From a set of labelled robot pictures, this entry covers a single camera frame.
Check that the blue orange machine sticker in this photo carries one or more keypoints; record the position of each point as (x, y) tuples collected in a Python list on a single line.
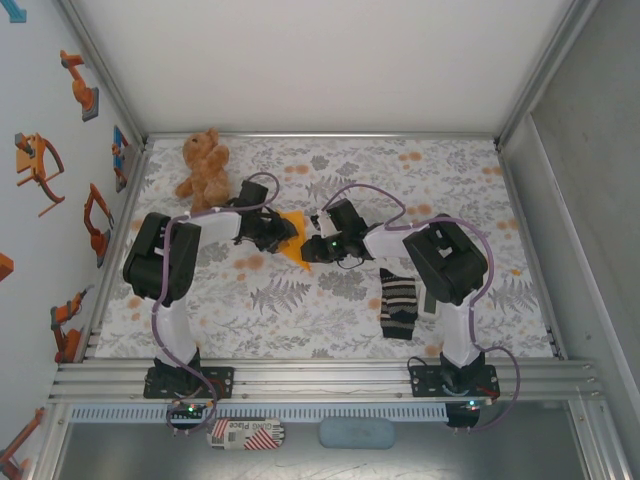
[(119, 145)]

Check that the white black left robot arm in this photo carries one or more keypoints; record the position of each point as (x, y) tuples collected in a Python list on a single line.
[(142, 265)]

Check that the orange cloth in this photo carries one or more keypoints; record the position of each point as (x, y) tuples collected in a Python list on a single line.
[(299, 255)]

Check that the aluminium side rail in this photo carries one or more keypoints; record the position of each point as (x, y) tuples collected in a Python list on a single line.
[(128, 205), (519, 200)]

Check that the aluminium back rail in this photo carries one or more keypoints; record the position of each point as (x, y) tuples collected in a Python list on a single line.
[(320, 135)]

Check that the brown teddy bear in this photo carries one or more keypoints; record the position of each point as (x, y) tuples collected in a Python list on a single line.
[(207, 170)]

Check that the orange gripper claw sticker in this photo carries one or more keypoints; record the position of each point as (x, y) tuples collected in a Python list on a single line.
[(30, 162)]

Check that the orange block sticker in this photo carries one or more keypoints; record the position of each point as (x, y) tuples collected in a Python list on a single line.
[(5, 267)]

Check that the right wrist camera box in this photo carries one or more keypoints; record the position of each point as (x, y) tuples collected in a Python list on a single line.
[(345, 215)]

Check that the floral grey orange table mat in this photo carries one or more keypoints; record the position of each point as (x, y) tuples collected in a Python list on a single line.
[(300, 320)]

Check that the black beige striped sock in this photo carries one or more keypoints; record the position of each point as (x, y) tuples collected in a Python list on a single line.
[(397, 300)]

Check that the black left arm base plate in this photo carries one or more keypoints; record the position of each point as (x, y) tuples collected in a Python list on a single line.
[(226, 380)]

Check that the blue wall sticker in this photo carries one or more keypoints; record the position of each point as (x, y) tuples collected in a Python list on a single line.
[(17, 15)]

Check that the aluminium frame post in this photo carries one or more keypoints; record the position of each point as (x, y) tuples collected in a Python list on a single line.
[(107, 75), (539, 75)]

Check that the red white printed pouch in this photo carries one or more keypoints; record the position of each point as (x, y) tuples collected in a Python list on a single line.
[(250, 435)]

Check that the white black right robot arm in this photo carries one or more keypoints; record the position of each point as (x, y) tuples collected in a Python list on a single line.
[(445, 270)]

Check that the blue grey oval sponge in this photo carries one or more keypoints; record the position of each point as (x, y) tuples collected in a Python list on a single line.
[(357, 432)]

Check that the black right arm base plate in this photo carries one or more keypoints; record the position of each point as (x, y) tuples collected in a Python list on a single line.
[(420, 382)]

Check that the aluminium front rail beam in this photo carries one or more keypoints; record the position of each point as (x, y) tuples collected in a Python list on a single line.
[(320, 380)]

